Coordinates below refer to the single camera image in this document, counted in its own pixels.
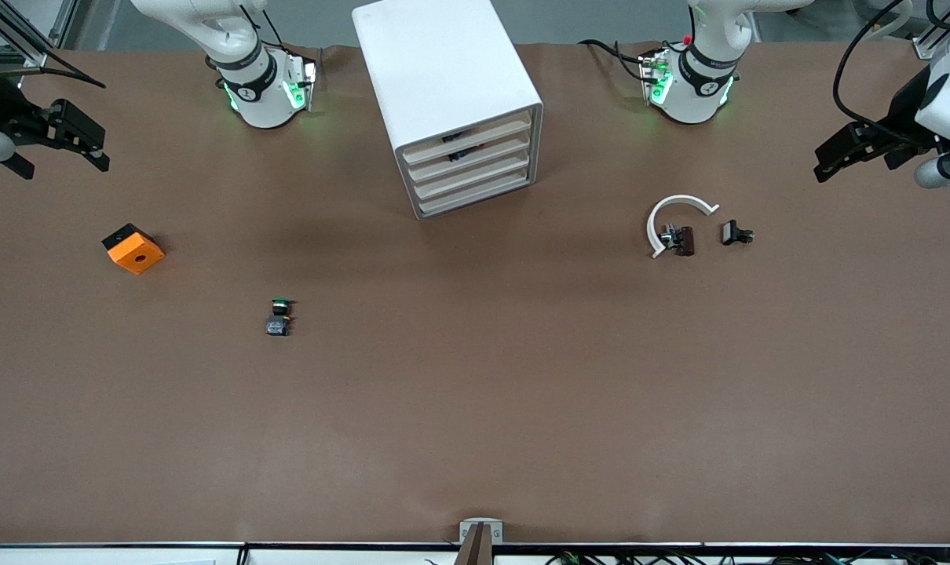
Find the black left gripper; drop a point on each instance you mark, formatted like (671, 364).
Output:
(904, 110)

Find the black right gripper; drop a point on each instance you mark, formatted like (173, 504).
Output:
(1, 110)

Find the white plastic drawer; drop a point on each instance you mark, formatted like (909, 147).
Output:
(483, 139)
(483, 174)
(491, 155)
(483, 192)

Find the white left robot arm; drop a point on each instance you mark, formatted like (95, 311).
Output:
(691, 102)

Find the white drawer cabinet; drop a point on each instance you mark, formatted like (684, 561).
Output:
(436, 63)

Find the small black clip component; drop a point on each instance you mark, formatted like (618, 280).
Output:
(732, 232)

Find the white curved plastic piece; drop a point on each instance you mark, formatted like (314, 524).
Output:
(679, 200)

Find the small brown metal component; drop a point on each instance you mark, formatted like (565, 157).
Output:
(684, 240)

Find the brown table mat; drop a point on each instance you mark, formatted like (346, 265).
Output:
(443, 392)

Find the aluminium frame profile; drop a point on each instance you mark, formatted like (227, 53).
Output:
(35, 59)
(925, 49)

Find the orange button enclosure box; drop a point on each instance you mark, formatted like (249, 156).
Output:
(137, 255)

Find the green push button switch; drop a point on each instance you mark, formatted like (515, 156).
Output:
(279, 320)

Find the white table edge rail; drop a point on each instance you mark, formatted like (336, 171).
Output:
(90, 555)

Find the grey metal bracket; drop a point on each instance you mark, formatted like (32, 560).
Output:
(467, 530)

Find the camera mast profile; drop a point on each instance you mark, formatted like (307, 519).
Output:
(476, 549)

